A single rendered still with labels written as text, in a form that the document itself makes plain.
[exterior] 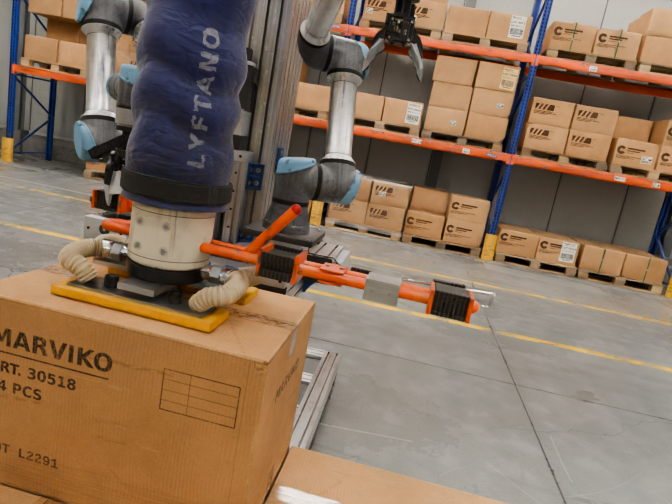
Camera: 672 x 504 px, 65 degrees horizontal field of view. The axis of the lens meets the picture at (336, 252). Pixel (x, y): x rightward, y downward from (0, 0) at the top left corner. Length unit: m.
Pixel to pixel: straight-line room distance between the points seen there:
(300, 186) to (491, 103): 6.83
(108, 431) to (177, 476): 0.16
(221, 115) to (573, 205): 9.07
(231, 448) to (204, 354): 0.18
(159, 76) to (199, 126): 0.11
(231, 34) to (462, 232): 7.40
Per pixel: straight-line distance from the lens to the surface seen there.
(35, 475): 1.30
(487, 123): 8.28
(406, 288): 1.05
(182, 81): 1.06
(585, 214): 9.98
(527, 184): 9.70
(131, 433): 1.13
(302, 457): 1.45
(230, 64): 1.08
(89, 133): 1.74
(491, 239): 8.24
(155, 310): 1.07
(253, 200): 1.86
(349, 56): 1.78
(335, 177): 1.65
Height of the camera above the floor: 1.34
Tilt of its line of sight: 12 degrees down
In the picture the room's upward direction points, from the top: 11 degrees clockwise
